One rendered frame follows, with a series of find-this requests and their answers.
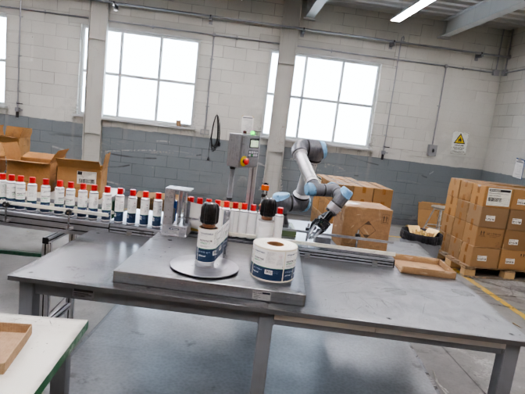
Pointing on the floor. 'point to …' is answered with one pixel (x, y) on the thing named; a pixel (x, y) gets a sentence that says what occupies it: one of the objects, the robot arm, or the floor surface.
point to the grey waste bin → (426, 247)
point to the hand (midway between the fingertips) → (309, 237)
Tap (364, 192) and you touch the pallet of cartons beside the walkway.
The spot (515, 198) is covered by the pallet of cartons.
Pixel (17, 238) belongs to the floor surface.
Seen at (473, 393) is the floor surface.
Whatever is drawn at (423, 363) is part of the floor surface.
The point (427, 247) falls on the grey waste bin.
